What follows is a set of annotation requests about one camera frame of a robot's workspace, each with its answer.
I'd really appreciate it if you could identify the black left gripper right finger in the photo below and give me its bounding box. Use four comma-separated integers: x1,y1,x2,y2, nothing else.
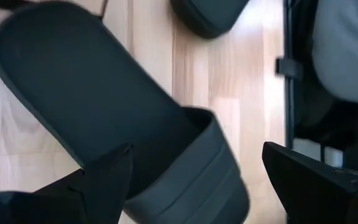
262,141,358,224

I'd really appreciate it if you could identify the black aluminium rig frame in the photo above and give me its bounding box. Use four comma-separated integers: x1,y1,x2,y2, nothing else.
275,0,304,150

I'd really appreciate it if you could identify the dark grey rubber slide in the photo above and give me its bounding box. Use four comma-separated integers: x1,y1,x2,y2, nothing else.
0,0,250,224
169,0,250,40

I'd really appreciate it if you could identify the person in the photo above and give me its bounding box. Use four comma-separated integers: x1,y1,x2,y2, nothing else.
293,0,358,174

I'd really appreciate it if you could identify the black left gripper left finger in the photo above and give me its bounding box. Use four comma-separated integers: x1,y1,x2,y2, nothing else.
0,142,134,224

